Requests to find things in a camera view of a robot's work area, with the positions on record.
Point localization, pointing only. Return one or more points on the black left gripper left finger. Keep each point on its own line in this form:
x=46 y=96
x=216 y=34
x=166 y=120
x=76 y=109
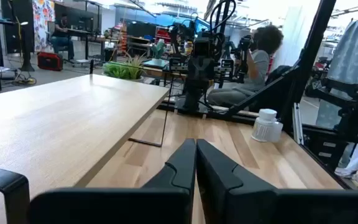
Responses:
x=166 y=199

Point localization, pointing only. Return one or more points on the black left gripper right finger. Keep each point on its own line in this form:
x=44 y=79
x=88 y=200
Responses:
x=228 y=193

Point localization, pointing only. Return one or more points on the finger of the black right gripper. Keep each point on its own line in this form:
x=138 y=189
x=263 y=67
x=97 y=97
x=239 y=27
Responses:
x=194 y=74
x=208 y=74

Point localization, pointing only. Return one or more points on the white medicine bottle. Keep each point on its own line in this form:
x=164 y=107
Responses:
x=263 y=127

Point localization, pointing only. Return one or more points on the small clear bottle white cap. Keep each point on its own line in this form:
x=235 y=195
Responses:
x=278 y=132

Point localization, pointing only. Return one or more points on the black background robot arm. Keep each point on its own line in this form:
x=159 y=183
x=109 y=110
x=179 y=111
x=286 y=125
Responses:
x=242 y=59

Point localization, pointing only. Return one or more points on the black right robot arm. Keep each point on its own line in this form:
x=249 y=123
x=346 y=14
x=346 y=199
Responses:
x=194 y=101

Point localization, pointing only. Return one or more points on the wooden shelf black metal legs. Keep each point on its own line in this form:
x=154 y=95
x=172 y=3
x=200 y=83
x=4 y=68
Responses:
x=57 y=124

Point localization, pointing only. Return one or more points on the green cactus figure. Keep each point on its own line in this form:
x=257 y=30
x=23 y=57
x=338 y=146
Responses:
x=158 y=49

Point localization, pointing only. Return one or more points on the person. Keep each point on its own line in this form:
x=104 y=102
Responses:
x=256 y=68
x=61 y=34

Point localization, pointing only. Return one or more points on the succulent in patterned white pot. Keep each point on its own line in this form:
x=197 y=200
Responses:
x=123 y=71

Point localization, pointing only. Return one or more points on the red tool case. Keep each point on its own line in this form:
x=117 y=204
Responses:
x=50 y=61

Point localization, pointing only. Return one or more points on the black metal stand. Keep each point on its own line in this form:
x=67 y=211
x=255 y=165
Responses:
x=346 y=93

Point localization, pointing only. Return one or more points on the blue-grey patterned cloth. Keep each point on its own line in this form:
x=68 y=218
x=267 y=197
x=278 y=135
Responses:
x=353 y=53

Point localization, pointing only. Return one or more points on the black pillar stand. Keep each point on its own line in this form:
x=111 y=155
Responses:
x=26 y=37

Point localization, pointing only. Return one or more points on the silver frame bracket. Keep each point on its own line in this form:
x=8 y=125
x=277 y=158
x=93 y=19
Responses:
x=297 y=124

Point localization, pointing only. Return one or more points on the black aluminium table frame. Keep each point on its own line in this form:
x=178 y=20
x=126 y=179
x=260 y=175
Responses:
x=311 y=49

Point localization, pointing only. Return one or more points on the colourful floral wall hanging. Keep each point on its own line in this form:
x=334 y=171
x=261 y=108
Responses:
x=43 y=25

